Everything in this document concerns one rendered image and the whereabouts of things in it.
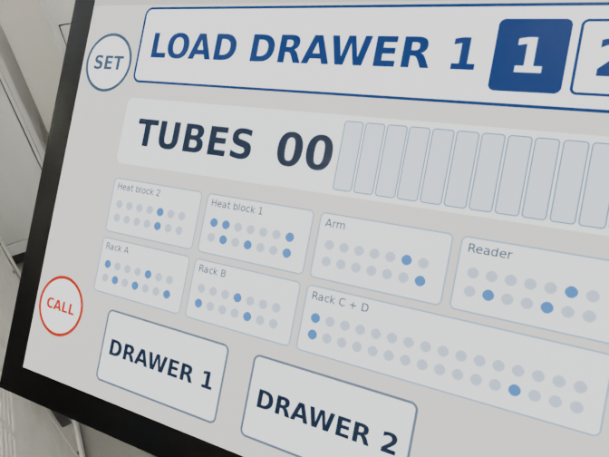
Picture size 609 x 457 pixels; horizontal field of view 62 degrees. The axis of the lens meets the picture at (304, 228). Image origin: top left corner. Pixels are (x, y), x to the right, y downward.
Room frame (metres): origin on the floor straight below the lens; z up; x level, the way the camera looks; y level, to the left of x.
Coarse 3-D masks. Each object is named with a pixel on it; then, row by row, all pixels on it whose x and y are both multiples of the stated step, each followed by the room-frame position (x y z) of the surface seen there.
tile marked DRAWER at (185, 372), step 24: (120, 312) 0.24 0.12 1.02; (120, 336) 0.23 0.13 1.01; (144, 336) 0.23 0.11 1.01; (168, 336) 0.22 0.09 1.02; (192, 336) 0.22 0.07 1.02; (120, 360) 0.22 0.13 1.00; (144, 360) 0.22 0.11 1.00; (168, 360) 0.21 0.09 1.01; (192, 360) 0.21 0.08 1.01; (216, 360) 0.20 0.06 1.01; (120, 384) 0.21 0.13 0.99; (144, 384) 0.21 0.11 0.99; (168, 384) 0.20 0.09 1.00; (192, 384) 0.20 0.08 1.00; (216, 384) 0.19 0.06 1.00; (192, 408) 0.19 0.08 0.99; (216, 408) 0.18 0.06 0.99
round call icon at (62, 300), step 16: (48, 272) 0.29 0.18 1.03; (48, 288) 0.28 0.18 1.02; (64, 288) 0.27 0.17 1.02; (80, 288) 0.27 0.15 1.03; (48, 304) 0.27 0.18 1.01; (64, 304) 0.26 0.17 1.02; (80, 304) 0.26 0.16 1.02; (48, 320) 0.26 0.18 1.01; (64, 320) 0.26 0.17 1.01; (80, 320) 0.25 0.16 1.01; (64, 336) 0.25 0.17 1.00
